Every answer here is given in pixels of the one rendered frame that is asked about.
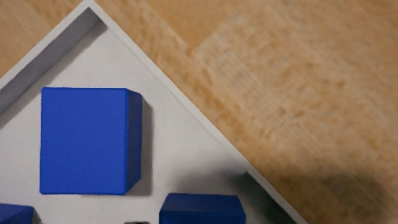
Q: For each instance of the grey shallow tray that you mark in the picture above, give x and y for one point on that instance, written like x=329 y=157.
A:
x=181 y=150

